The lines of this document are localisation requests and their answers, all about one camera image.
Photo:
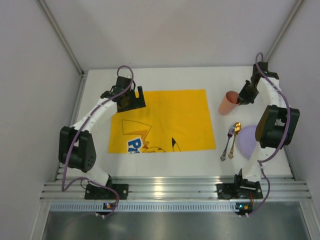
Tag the aluminium frame post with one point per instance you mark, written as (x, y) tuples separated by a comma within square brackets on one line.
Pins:
[(290, 18), (60, 35)]

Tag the slotted grey cable duct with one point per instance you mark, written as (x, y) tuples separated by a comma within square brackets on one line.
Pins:
[(126, 206)]

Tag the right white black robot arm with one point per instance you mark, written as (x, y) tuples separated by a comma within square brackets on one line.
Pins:
[(274, 130)]

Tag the pink plastic cup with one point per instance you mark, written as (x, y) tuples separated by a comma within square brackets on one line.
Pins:
[(229, 103)]

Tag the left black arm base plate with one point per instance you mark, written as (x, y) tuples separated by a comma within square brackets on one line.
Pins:
[(98, 193)]

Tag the aluminium frame post left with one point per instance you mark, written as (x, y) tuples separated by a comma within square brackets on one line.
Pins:
[(60, 35)]

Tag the aluminium mounting rail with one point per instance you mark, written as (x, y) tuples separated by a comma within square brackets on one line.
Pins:
[(179, 188)]

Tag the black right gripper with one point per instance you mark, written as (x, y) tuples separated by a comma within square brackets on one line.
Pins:
[(246, 94)]

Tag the gold metal spoon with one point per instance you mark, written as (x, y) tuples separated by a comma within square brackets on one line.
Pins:
[(237, 129)]

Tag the lilac plastic plate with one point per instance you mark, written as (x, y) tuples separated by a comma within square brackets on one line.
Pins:
[(246, 141)]

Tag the aluminium frame post right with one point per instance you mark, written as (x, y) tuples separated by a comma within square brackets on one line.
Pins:
[(290, 18)]

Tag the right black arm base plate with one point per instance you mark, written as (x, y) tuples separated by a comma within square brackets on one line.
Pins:
[(228, 191)]

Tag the yellow printed cloth placemat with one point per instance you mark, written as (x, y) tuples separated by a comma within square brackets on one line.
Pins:
[(171, 121)]

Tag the purple metal fork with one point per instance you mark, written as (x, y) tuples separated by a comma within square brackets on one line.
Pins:
[(229, 136)]

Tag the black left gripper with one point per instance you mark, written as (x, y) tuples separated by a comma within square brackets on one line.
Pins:
[(133, 104)]

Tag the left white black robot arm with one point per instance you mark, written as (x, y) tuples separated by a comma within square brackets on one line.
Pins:
[(81, 146)]

